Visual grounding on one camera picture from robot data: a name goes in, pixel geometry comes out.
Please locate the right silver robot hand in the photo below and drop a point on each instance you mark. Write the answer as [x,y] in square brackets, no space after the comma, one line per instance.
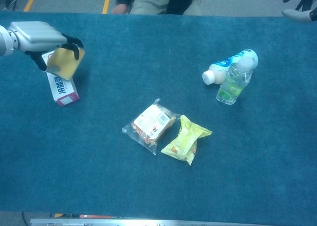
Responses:
[297,15]

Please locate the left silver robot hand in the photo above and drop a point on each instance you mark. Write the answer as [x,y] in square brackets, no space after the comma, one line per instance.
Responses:
[34,35]

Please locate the yellow sponge block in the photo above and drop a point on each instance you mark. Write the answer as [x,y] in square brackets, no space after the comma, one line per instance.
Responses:
[64,65]

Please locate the white toothpaste box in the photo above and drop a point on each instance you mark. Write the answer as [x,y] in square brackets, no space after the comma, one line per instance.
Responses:
[64,92]

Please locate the small clear green-label water bottle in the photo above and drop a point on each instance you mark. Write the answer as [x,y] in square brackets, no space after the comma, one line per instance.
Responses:
[232,87]

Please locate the white blue drink bottle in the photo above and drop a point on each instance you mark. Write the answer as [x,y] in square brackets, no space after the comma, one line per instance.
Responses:
[219,72]

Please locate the yellow snack bag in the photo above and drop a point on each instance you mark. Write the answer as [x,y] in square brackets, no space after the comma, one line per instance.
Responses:
[183,141]

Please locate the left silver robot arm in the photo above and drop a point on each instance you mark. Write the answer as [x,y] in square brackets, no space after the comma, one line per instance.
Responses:
[6,45]

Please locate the seated person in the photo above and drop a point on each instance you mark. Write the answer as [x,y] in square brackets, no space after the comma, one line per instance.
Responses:
[158,0]

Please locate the teal table cloth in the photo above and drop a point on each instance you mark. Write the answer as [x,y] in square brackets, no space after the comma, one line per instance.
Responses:
[74,174]

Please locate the clear bag with white label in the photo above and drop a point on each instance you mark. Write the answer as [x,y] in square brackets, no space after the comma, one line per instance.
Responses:
[151,122]

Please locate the aluminium rail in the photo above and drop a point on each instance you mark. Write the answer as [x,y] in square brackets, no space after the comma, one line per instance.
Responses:
[148,222]

